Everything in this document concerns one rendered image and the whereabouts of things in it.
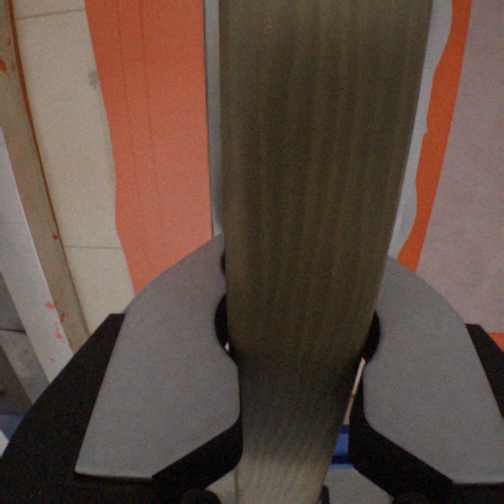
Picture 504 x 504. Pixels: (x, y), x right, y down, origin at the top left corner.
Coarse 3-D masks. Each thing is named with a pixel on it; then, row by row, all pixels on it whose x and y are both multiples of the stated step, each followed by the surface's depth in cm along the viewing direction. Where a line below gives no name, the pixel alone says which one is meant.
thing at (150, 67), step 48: (96, 0) 20; (144, 0) 20; (192, 0) 20; (480, 0) 19; (96, 48) 21; (144, 48) 21; (192, 48) 21; (480, 48) 20; (144, 96) 23; (192, 96) 23; (432, 96) 22; (480, 96) 22
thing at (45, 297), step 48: (0, 0) 19; (0, 48) 20; (0, 96) 20; (0, 144) 21; (0, 192) 23; (48, 192) 27; (0, 240) 25; (48, 240) 27; (48, 288) 27; (48, 336) 30
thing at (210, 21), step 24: (216, 0) 10; (216, 24) 10; (216, 48) 11; (216, 72) 11; (216, 96) 11; (216, 120) 12; (216, 144) 12; (216, 168) 13; (216, 192) 13; (216, 216) 14
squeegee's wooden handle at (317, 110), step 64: (256, 0) 5; (320, 0) 4; (384, 0) 4; (256, 64) 5; (320, 64) 5; (384, 64) 5; (256, 128) 5; (320, 128) 5; (384, 128) 5; (256, 192) 6; (320, 192) 6; (384, 192) 6; (256, 256) 7; (320, 256) 6; (384, 256) 7; (256, 320) 7; (320, 320) 7; (256, 384) 8; (320, 384) 8; (256, 448) 10; (320, 448) 10
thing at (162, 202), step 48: (144, 144) 25; (192, 144) 25; (432, 144) 24; (480, 144) 23; (144, 192) 27; (192, 192) 26; (432, 192) 25; (480, 192) 25; (144, 240) 29; (192, 240) 28; (432, 240) 27; (480, 240) 27; (480, 288) 29
